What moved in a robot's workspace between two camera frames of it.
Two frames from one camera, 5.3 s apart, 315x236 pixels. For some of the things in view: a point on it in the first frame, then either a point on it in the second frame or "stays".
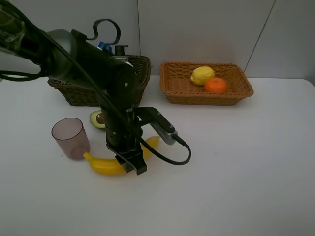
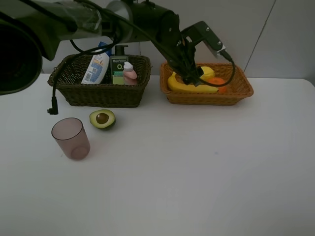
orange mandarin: (215, 85) stays
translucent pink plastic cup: (72, 137) stays
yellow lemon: (201, 74) stays
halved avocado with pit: (97, 119) stays
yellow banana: (111, 166) → (174, 83)
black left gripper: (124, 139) → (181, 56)
